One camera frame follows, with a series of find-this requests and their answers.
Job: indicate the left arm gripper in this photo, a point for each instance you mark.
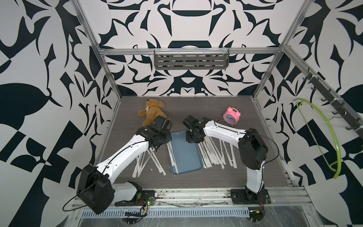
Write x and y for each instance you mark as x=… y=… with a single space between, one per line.
x=168 y=136

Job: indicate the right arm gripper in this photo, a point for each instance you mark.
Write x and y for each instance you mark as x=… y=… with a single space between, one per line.
x=188 y=140

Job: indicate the white paper-wrapped straw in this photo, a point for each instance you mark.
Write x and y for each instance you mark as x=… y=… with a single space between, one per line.
x=172 y=158
x=233 y=159

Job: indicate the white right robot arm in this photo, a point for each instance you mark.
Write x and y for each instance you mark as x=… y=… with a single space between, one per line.
x=253 y=153

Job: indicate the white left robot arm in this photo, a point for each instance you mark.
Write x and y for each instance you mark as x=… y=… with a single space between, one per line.
x=96 y=185

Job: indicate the blue storage box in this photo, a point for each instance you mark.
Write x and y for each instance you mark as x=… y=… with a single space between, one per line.
x=187 y=155

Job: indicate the brown teddy bear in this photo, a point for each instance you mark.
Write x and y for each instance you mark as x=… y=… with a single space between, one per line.
x=153 y=109

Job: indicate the pink alarm clock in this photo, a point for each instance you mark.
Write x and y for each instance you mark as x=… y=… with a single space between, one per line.
x=231 y=116

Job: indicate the green plastic hanger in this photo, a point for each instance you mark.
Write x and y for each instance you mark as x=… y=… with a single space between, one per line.
x=319 y=134

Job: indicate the grey metal wall shelf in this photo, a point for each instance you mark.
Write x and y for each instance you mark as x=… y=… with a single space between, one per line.
x=191 y=59

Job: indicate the white cable duct strip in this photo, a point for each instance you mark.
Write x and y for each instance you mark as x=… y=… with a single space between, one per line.
x=199 y=212

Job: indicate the grey wall hook rack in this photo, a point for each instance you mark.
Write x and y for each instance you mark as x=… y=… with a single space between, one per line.
x=342 y=108

